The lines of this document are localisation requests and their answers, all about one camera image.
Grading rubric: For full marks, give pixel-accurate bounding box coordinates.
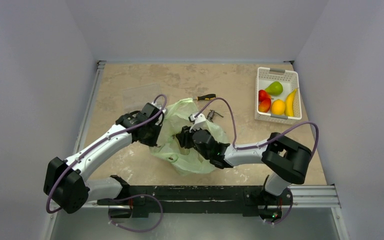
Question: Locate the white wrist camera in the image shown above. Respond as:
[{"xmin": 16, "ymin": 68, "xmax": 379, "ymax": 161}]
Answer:
[
  {"xmin": 150, "ymin": 101, "xmax": 167, "ymax": 117},
  {"xmin": 188, "ymin": 113, "xmax": 207, "ymax": 133}
]

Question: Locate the clear plastic screw box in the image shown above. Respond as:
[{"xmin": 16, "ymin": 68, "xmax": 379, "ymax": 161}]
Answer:
[{"xmin": 122, "ymin": 83, "xmax": 162, "ymax": 113}]

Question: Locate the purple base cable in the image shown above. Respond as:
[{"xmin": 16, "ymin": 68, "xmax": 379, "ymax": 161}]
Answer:
[{"xmin": 107, "ymin": 194, "xmax": 164, "ymax": 233}]

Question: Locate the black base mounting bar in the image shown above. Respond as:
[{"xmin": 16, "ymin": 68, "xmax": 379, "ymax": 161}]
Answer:
[{"xmin": 97, "ymin": 185, "xmax": 293, "ymax": 221}]

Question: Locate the grey metal faucet tap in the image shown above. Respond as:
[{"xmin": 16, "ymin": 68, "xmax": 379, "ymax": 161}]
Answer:
[{"xmin": 206, "ymin": 109, "xmax": 224, "ymax": 122}]

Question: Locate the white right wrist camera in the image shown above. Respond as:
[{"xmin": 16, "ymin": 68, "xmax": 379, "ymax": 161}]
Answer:
[{"xmin": 188, "ymin": 113, "xmax": 207, "ymax": 133}]

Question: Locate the yellow fake lemon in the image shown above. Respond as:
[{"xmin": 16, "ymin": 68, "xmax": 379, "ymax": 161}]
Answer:
[{"xmin": 270, "ymin": 99, "xmax": 286, "ymax": 115}]

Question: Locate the red fake pear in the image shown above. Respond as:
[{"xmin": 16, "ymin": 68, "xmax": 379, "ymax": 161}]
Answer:
[{"xmin": 258, "ymin": 89, "xmax": 272, "ymax": 102}]

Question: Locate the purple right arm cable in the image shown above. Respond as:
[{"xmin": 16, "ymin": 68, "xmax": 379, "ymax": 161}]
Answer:
[{"xmin": 193, "ymin": 97, "xmax": 320, "ymax": 163}]

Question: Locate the green plastic bag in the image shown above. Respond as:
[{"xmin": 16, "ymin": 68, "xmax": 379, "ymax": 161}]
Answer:
[{"xmin": 149, "ymin": 98, "xmax": 216, "ymax": 176}]

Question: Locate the green fake apple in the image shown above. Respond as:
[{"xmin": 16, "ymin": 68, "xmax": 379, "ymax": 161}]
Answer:
[{"xmin": 264, "ymin": 81, "xmax": 284, "ymax": 96}]

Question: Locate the red fake fruit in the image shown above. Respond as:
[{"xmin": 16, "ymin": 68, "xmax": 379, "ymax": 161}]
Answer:
[{"xmin": 257, "ymin": 98, "xmax": 272, "ymax": 113}]

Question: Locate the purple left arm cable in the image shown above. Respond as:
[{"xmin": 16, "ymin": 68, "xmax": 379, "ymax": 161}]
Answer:
[{"xmin": 45, "ymin": 94, "xmax": 168, "ymax": 215}]

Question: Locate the white plastic basket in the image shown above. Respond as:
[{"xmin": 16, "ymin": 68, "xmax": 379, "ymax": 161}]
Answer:
[{"xmin": 254, "ymin": 67, "xmax": 303, "ymax": 125}]

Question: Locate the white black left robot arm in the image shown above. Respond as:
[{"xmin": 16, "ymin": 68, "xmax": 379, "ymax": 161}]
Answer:
[{"xmin": 43, "ymin": 102, "xmax": 167, "ymax": 214}]

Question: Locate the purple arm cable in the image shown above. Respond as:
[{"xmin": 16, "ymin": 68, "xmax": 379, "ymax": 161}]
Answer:
[
  {"xmin": 45, "ymin": 94, "xmax": 168, "ymax": 215},
  {"xmin": 193, "ymin": 97, "xmax": 320, "ymax": 163}
]

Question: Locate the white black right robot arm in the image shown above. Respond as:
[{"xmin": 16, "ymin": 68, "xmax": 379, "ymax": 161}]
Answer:
[{"xmin": 175, "ymin": 126, "xmax": 313, "ymax": 204}]

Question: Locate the yellow black screwdriver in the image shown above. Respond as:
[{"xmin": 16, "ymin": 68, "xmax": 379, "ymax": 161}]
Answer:
[{"xmin": 195, "ymin": 93, "xmax": 217, "ymax": 101}]

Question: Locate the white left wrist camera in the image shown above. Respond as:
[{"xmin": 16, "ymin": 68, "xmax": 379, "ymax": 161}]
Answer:
[{"xmin": 150, "ymin": 101, "xmax": 167, "ymax": 117}]

